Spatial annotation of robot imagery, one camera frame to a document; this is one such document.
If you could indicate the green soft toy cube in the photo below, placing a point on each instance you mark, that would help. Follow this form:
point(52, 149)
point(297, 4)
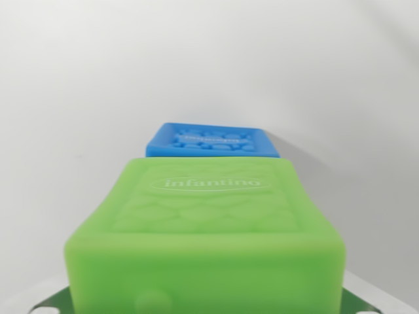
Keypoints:
point(204, 242)

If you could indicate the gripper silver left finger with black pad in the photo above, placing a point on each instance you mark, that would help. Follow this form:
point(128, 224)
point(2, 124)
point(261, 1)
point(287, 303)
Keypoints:
point(39, 296)

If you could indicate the blue soft toy cube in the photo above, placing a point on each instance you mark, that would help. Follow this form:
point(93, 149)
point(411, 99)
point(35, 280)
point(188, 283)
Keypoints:
point(157, 144)

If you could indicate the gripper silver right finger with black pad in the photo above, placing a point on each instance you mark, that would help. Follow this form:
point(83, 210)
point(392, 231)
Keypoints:
point(370, 293)

